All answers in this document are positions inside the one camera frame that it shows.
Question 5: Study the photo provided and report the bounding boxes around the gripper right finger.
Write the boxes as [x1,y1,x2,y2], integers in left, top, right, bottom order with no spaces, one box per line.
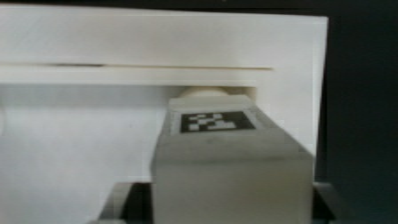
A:
[311,182,350,224]

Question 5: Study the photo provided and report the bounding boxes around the white square table top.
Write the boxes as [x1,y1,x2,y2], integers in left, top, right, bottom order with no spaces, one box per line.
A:
[0,85,183,224]

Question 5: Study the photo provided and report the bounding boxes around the white U-shaped obstacle fence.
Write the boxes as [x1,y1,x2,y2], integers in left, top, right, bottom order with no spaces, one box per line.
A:
[0,4,329,150]

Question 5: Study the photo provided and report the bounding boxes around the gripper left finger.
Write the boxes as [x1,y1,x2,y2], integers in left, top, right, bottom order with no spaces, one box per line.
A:
[87,182,155,224]

